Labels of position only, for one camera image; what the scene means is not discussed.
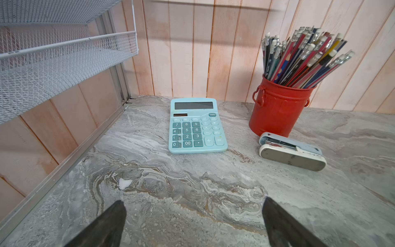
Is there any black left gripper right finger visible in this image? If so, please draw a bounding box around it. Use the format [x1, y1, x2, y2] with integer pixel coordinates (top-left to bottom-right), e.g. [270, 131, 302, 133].
[262, 197, 326, 247]

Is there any white wire mesh shelf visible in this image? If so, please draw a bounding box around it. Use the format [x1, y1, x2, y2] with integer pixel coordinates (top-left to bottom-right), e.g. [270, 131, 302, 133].
[1, 1, 139, 123]

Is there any bundle of pencils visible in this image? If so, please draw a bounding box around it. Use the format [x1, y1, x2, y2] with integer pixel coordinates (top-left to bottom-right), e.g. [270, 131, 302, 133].
[261, 27, 356, 89]

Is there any light blue white stapler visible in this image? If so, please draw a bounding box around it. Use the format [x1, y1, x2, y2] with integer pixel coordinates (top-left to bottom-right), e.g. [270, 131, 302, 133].
[259, 132, 327, 171]

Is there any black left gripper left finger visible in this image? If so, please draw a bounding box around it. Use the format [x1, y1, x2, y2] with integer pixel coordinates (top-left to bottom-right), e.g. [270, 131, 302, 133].
[66, 200, 127, 247]

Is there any red metal pencil bucket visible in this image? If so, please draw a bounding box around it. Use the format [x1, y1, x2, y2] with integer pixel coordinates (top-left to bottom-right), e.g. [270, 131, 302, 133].
[249, 78, 313, 137]

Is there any teal desk calculator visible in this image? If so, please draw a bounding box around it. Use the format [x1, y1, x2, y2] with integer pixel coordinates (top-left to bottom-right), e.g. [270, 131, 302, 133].
[168, 98, 228, 154]

